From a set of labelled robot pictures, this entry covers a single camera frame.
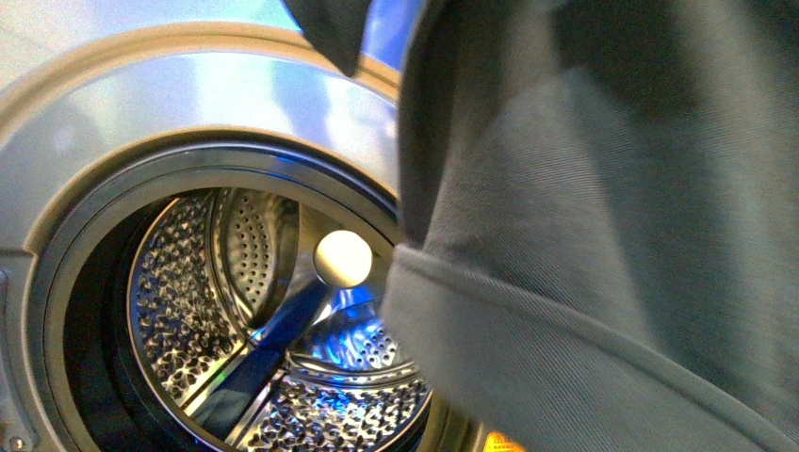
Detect grey front-load washing machine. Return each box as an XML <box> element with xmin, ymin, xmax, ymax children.
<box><xmin>1</xmin><ymin>1</ymin><xmax>496</xmax><ymax>451</ymax></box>

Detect dark navy garment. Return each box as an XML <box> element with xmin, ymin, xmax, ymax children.
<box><xmin>281</xmin><ymin>0</ymin><xmax>799</xmax><ymax>452</ymax></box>

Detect yellow warning sticker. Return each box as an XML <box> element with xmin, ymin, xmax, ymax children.
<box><xmin>482</xmin><ymin>431</ymin><xmax>526</xmax><ymax>452</ymax></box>

